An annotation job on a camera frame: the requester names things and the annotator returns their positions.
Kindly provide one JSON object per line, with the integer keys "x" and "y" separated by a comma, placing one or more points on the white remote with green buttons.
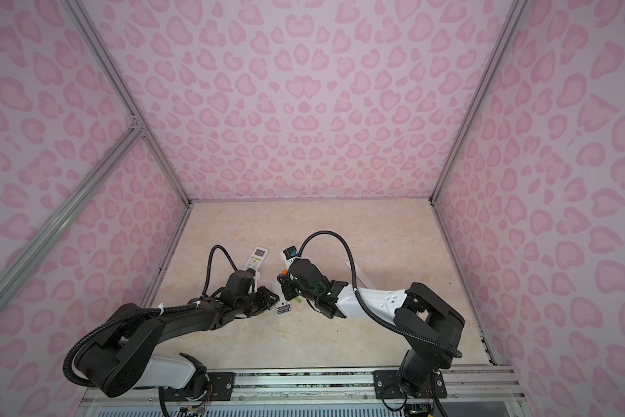
{"x": 256, "y": 259}

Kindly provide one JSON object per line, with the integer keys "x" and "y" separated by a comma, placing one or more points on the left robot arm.
{"x": 114, "y": 356}

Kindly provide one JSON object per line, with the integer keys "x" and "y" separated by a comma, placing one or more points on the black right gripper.
{"x": 286, "y": 286}

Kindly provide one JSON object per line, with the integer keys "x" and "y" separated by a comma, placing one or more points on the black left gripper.
{"x": 267, "y": 299}

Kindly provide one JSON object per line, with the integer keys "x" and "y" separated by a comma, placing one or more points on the aluminium corner frame post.
{"x": 91, "y": 37}

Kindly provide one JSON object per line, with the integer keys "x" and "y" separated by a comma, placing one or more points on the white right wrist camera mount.
{"x": 289, "y": 255}

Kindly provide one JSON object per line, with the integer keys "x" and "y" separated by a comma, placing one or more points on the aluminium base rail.
{"x": 464, "y": 390}

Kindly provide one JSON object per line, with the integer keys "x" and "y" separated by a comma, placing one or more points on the small white remote control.
{"x": 282, "y": 306}

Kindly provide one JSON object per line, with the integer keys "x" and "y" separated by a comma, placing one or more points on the diagonal aluminium frame bar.
{"x": 13, "y": 277}

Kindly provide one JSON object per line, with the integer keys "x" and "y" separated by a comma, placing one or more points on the right rear aluminium frame post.
{"x": 506, "y": 37}

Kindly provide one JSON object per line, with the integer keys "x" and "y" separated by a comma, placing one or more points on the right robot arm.
{"x": 431, "y": 326}

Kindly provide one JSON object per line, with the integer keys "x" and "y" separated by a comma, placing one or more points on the white battery cover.
{"x": 360, "y": 278}

